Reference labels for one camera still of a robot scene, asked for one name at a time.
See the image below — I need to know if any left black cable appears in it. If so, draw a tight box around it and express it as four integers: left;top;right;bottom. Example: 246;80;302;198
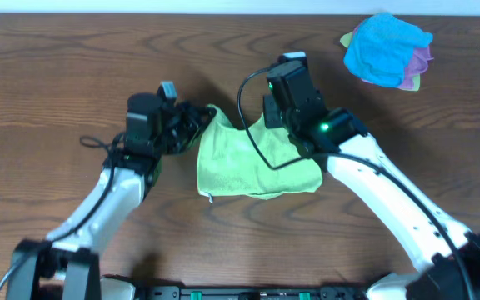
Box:
0;133;128;300

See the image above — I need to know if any blue microfiber cloth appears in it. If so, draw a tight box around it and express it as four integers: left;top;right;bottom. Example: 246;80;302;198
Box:
342;11;433;88

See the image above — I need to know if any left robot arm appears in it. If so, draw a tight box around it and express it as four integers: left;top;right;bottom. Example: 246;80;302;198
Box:
0;93;217;299

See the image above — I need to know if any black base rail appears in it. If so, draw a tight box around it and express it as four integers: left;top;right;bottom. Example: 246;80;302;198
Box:
97;274;374;300

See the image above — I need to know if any purple microfiber cloth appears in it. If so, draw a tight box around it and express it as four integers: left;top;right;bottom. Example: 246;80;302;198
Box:
351;24;434;91

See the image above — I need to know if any green microfiber cloth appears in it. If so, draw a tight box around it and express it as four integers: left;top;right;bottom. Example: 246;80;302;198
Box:
197;104;323;200

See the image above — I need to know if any black cable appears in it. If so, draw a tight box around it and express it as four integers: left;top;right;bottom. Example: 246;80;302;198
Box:
0;133;128;300
236;65;474;300

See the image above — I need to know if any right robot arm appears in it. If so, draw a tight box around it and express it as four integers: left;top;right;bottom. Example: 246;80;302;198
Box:
264;59;480;299

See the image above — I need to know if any right black cable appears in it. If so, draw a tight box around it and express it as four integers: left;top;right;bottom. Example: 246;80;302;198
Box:
236;65;474;300

